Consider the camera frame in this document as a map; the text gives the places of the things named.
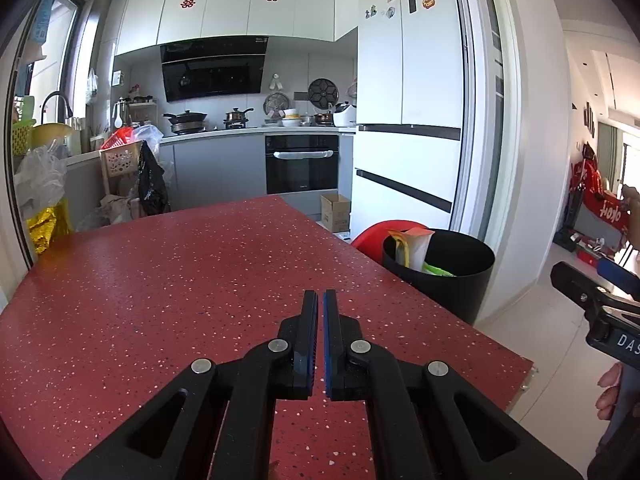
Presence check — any green white plastic bottle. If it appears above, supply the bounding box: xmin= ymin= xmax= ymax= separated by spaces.
xmin=422 ymin=262 xmax=454 ymax=278

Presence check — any yellow orange snack bag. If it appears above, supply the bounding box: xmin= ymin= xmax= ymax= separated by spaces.
xmin=388 ymin=230 xmax=411 ymax=268

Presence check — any blue white milk carton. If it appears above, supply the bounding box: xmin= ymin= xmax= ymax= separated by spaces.
xmin=405 ymin=228 xmax=435 ymax=272

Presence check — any black trash bin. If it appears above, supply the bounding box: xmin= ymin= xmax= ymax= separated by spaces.
xmin=382 ymin=230 xmax=496 ymax=325

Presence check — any kitchen faucet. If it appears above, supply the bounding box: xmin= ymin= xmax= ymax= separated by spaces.
xmin=40 ymin=90 xmax=74 ymax=125

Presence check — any person's right hand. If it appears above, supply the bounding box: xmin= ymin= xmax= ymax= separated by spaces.
xmin=596 ymin=362 xmax=639 ymax=420

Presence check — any red plastic stool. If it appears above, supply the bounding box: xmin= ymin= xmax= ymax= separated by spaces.
xmin=350 ymin=219 xmax=429 ymax=266

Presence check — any cardboard box on floor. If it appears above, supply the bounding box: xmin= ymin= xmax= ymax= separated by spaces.
xmin=320 ymin=193 xmax=352 ymax=233

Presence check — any black garbage bag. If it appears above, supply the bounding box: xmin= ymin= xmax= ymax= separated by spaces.
xmin=138 ymin=141 xmax=170 ymax=216

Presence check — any gold foil bag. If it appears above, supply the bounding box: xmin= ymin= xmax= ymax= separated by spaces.
xmin=27 ymin=198 xmax=74 ymax=255

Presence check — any built-in black oven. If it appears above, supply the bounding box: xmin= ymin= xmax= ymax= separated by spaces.
xmin=265 ymin=134 xmax=340 ymax=194

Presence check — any white rice cooker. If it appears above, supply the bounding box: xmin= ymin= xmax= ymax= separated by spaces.
xmin=333 ymin=101 xmax=357 ymax=128

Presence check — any clear plastic bag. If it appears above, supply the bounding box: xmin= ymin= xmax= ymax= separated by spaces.
xmin=14 ymin=145 xmax=67 ymax=220

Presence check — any red basket on rack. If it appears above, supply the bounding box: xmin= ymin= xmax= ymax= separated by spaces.
xmin=100 ymin=126 xmax=134 ymax=151

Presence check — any black wok on stove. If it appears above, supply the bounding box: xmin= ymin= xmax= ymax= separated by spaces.
xmin=164 ymin=110 xmax=207 ymax=136

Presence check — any white refrigerator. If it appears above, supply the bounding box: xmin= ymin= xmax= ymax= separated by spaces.
xmin=349 ymin=0 xmax=474 ymax=236

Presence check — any black range hood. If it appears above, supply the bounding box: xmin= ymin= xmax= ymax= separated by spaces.
xmin=160 ymin=36 xmax=269 ymax=102

